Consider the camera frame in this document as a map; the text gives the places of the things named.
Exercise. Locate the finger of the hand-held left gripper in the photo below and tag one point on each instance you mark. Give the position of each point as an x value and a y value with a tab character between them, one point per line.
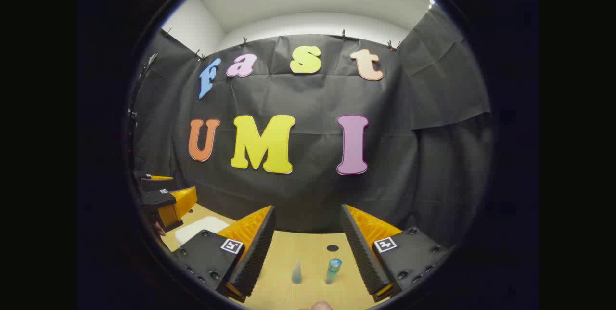
159	199
156	184

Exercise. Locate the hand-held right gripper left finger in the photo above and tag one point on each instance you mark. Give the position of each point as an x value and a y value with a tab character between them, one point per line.
257	257

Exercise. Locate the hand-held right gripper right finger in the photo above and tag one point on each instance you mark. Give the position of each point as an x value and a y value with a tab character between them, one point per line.
361	257

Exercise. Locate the blue capped bottle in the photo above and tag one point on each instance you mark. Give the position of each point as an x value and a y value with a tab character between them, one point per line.
332	271

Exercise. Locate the small light blue tube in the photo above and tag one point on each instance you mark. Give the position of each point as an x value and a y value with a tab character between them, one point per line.
296	275

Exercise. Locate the white grey suitcase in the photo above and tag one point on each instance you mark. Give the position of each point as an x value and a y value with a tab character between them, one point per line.
199	228

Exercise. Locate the black backdrop cloth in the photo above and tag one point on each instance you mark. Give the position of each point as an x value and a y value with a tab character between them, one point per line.
313	189

